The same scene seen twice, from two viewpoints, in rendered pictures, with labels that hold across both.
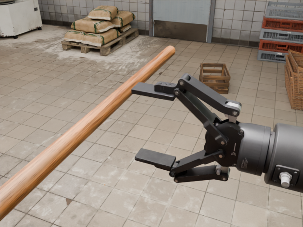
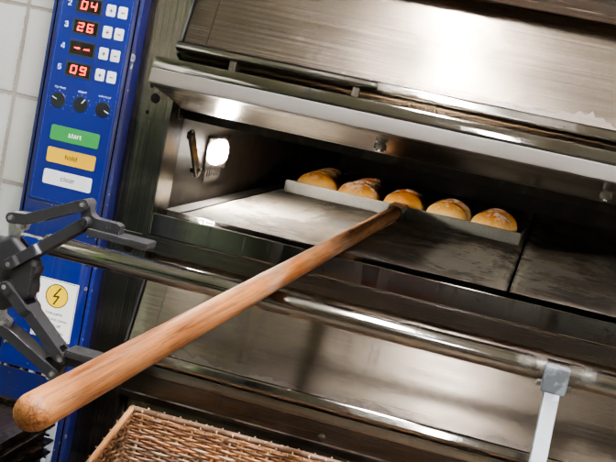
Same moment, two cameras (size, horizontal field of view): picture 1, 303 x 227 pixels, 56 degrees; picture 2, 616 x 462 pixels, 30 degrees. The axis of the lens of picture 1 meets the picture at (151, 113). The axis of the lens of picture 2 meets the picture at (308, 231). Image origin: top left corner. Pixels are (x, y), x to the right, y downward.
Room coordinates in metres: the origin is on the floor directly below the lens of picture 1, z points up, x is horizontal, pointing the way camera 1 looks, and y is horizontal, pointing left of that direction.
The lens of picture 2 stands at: (1.62, -0.03, 1.48)
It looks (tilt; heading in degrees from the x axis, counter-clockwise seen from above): 8 degrees down; 170
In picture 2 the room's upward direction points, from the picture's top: 12 degrees clockwise
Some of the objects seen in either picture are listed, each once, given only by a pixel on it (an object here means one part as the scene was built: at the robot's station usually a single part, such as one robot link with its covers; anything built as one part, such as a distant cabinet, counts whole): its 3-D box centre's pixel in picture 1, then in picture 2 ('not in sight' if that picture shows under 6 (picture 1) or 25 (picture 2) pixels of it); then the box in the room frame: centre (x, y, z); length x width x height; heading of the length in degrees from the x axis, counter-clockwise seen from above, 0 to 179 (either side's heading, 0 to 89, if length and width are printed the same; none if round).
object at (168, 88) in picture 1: (171, 83); (102, 215); (0.40, -0.03, 1.27); 0.05 x 0.01 x 0.03; 68
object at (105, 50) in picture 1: (103, 38); not in sight; (4.86, 0.83, 0.07); 1.20 x 0.80 x 0.14; 158
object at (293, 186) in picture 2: not in sight; (411, 204); (-1.02, 0.69, 1.19); 0.55 x 0.36 x 0.03; 68
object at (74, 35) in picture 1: (82, 33); not in sight; (4.65, 1.11, 0.22); 0.62 x 0.36 x 0.15; 163
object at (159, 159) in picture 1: (155, 158); (98, 358); (0.41, -0.01, 1.12); 0.07 x 0.03 x 0.01; 68
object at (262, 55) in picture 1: (279, 53); not in sight; (4.07, -1.88, 0.08); 0.60 x 0.40 x 0.16; 70
